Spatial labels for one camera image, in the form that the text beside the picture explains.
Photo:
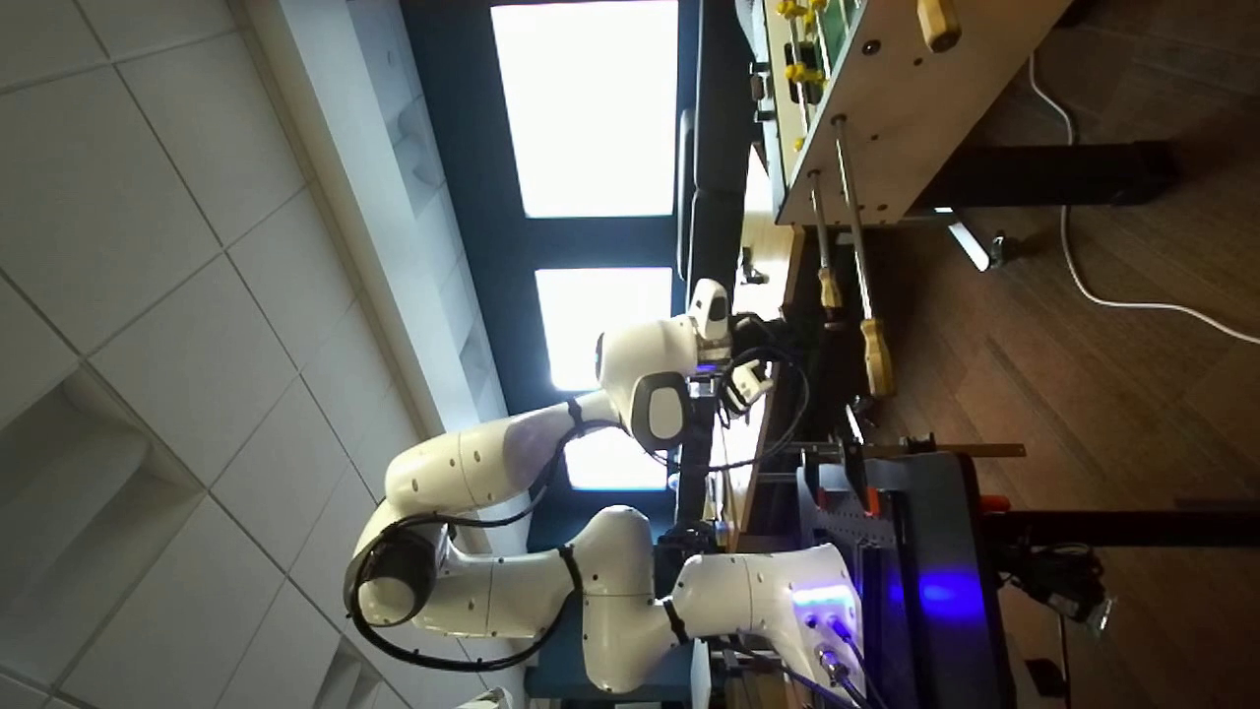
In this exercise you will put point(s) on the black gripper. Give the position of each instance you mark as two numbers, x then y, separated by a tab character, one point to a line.
770	350

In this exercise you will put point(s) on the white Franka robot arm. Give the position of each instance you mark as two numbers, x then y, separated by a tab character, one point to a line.
487	460

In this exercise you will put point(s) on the bright window pane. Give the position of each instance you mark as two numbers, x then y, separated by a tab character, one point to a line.
571	316
592	103
614	468

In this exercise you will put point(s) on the gray metal clamp bar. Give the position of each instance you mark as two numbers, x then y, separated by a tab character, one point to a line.
946	451

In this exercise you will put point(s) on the yellow foosball figure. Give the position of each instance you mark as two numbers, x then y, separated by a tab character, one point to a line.
795	11
803	75

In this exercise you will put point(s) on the beige foosball table body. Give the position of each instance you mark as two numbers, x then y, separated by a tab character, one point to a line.
918	121

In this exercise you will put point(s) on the black foosball table leg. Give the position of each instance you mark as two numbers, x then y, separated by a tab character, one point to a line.
1050	174

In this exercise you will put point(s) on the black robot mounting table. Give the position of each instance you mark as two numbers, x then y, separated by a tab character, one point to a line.
946	657

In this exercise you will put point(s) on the black screw clamp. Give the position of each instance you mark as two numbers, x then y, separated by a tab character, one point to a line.
1057	583

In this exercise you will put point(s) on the black robot table leg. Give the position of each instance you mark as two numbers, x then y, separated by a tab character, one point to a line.
1126	530

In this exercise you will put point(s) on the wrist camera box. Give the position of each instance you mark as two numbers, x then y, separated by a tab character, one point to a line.
748	380

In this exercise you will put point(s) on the silver metal bracket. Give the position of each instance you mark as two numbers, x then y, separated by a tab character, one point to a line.
976	245

